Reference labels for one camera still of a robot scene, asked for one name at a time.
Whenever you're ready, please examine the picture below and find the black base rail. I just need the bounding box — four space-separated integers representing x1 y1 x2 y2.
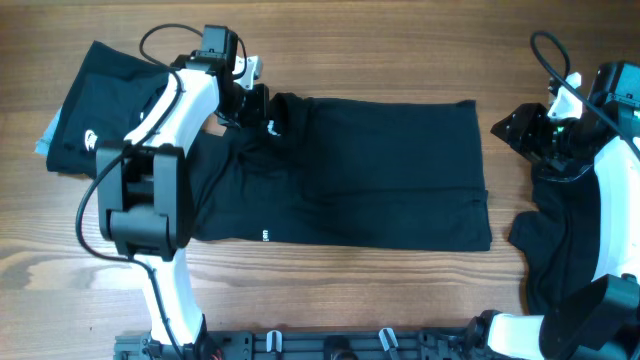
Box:
113 327 541 360

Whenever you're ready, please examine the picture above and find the right black cable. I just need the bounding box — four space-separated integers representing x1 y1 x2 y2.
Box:
529 30 640 161

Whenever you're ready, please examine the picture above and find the black cable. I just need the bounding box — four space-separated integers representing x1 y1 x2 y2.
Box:
529 30 640 161
74 22 211 360

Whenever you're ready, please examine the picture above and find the folded grey garment underneath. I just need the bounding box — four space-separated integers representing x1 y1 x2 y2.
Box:
34 110 61 157

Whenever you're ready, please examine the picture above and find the folded black shirt with logo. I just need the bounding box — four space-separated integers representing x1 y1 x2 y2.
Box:
46 41 169 178

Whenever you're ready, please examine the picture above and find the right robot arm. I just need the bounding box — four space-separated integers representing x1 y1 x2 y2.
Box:
461 61 639 359

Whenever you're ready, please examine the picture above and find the left black cable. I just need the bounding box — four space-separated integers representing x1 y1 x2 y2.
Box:
74 22 211 360

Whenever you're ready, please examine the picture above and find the pile of black clothes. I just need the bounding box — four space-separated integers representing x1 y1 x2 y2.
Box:
508 169 601 315

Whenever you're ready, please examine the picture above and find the black polo shirt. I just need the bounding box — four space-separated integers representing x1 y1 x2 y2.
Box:
188 93 492 252

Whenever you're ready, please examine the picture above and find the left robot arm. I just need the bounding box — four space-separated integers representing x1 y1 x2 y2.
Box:
85 25 269 359

